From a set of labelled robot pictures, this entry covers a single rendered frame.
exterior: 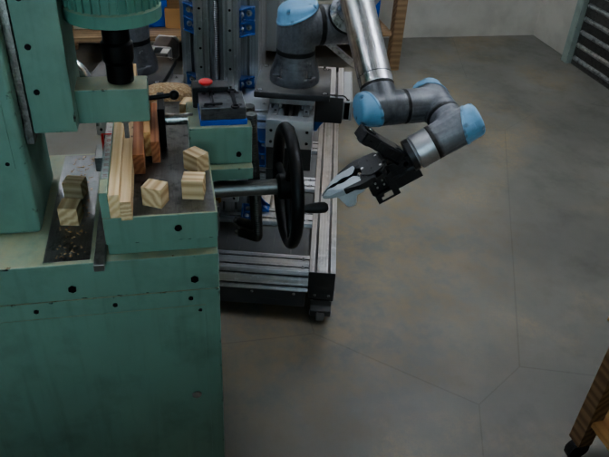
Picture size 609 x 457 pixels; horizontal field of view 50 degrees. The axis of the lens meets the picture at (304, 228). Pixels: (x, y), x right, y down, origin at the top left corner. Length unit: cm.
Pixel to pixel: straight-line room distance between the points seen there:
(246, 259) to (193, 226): 97
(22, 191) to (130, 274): 26
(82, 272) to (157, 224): 18
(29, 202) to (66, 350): 32
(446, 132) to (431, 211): 162
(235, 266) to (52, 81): 109
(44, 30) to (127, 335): 62
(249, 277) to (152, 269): 92
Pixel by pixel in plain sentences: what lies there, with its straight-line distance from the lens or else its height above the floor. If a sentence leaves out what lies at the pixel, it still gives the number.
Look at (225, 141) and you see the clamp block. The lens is 142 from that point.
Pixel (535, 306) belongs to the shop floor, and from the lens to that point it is 259.
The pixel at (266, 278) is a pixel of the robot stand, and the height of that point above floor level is 19.
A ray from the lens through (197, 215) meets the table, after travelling 123.
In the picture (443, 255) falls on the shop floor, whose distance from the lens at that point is 272.
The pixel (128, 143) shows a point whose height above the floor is 94.
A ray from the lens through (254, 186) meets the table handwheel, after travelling 146.
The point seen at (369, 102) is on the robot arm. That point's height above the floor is 103.
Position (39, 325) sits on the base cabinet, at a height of 66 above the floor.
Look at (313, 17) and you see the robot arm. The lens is 193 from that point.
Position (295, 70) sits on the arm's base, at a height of 87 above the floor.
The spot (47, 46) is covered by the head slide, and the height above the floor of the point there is 117.
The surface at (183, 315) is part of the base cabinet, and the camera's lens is 139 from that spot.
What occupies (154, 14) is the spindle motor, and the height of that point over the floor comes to 122.
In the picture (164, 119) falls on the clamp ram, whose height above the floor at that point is 97.
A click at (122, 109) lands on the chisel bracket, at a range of 133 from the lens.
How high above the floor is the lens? 158
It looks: 35 degrees down
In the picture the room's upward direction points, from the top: 4 degrees clockwise
